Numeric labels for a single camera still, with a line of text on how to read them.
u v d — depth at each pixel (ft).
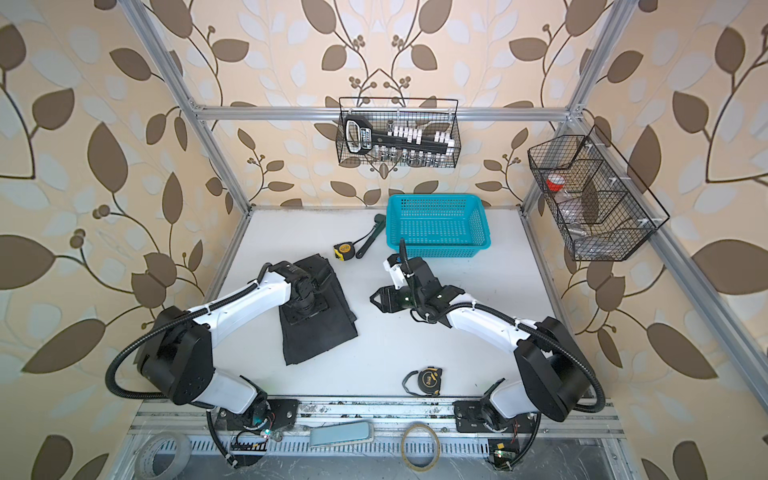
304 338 2.73
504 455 2.32
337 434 2.31
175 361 1.42
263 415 2.34
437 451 2.18
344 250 3.43
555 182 2.64
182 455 2.22
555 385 1.38
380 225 3.77
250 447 2.41
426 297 2.13
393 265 2.48
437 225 3.79
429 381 2.53
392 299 2.38
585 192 2.66
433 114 2.99
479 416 2.43
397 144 2.81
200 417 2.49
